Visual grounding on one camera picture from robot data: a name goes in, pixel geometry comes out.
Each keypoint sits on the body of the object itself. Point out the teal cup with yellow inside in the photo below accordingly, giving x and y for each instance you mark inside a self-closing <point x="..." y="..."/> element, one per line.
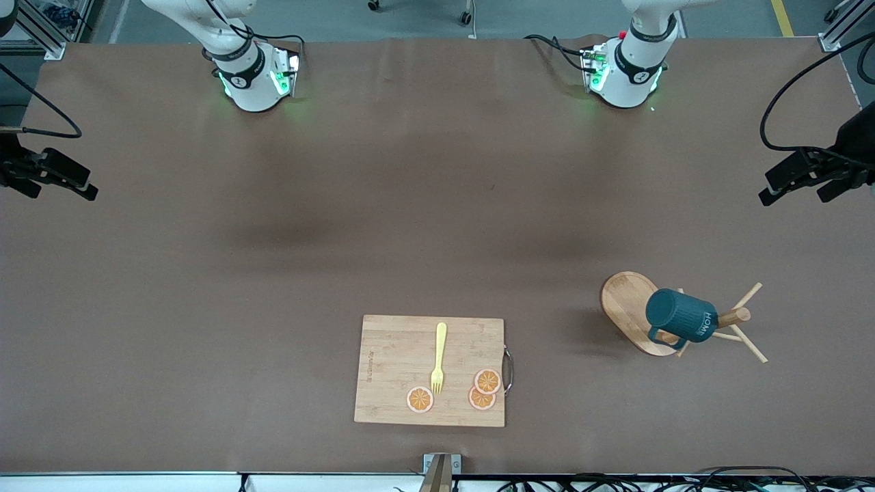
<point x="680" y="316"/>

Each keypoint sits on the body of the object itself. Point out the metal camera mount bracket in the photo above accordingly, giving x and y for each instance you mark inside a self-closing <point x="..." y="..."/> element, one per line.
<point x="441" y="468"/>

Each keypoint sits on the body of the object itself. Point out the aluminium frame profile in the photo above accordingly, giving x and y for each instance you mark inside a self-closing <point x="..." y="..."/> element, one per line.
<point x="844" y="24"/>
<point x="41" y="34"/>

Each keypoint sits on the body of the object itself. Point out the wooden mug tree rack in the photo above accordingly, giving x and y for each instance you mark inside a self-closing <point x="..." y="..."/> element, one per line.
<point x="625" y="304"/>

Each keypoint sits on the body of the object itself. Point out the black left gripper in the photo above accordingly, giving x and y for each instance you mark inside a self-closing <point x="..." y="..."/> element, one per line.
<point x="858" y="145"/>

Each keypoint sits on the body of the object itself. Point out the yellow plastic fork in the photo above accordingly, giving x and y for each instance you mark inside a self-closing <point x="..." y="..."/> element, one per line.
<point x="440" y="348"/>

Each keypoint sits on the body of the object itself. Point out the orange slice toy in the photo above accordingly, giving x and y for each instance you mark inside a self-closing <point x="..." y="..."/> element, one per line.
<point x="487" y="381"/>
<point x="478" y="401"/>
<point x="420" y="400"/>

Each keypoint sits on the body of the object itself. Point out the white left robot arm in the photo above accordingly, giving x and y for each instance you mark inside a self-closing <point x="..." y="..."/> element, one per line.
<point x="625" y="78"/>

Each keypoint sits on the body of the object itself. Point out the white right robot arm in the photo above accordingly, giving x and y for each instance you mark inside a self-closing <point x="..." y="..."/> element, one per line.
<point x="249" y="82"/>

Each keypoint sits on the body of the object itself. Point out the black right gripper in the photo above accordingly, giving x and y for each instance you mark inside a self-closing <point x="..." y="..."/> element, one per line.
<point x="9" y="166"/>

